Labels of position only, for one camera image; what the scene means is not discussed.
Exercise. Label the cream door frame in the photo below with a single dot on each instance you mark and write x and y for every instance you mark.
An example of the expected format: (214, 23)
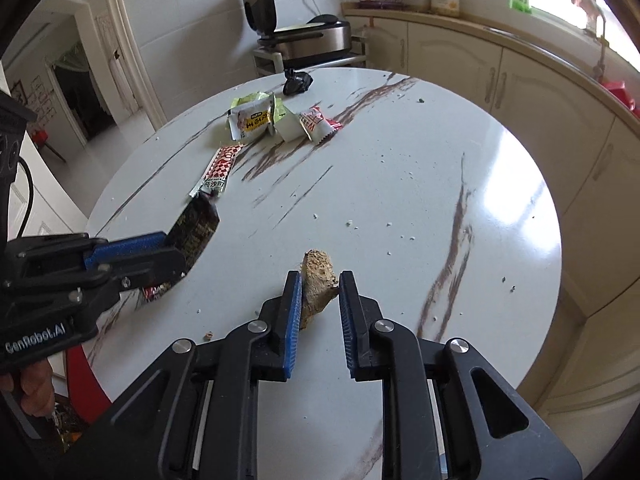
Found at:
(125, 35)

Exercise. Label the red white wrapper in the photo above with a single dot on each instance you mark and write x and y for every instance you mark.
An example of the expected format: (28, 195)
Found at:
(317, 127)

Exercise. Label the red checkered sachet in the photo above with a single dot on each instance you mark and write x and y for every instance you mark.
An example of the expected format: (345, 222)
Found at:
(220, 170)

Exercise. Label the red plastic stool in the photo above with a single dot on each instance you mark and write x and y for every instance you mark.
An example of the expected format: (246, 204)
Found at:
(44, 139)

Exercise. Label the chrome faucet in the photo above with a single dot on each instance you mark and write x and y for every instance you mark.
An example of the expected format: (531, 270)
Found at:
(585, 5)

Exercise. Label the black crumpled wrapper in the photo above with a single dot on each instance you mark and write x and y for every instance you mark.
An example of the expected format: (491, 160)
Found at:
(297, 82)

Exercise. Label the wall paper sheets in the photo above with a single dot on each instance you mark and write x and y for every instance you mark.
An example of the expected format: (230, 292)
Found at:
(37, 90)

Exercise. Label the dark seaweed packet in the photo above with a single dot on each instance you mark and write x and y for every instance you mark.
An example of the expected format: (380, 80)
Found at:
(197, 230)

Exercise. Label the person's left hand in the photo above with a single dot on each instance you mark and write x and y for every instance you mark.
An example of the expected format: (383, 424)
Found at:
(32, 382)

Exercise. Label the white panel door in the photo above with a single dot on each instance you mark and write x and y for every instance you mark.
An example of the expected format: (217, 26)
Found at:
(120, 80)

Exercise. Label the white green torn wrapper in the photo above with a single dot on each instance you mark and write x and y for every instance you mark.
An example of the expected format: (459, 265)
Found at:
(287, 125)

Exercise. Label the metal kitchen faucet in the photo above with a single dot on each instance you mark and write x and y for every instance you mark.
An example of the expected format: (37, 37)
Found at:
(601, 45)

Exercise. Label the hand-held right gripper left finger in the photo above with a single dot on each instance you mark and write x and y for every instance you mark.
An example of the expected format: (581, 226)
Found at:
(292, 320)

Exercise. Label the red bin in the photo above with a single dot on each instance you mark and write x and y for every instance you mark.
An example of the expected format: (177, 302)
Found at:
(82, 375)

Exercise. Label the red plastic basin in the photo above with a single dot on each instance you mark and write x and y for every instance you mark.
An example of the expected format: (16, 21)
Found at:
(622, 94)

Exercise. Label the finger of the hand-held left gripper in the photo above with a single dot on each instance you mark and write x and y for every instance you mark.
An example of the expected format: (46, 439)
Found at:
(150, 267)
(125, 250)

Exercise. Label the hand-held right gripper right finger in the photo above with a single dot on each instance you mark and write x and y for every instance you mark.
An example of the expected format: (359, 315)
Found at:
(347, 320)

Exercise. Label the black silver rice cooker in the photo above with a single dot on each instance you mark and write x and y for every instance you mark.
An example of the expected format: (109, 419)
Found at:
(310, 37)

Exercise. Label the green white snack packet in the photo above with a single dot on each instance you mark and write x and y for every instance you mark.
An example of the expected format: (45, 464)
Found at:
(250, 120)

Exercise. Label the doorway curtain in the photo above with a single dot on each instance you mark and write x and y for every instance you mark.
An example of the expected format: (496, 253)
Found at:
(75, 60)

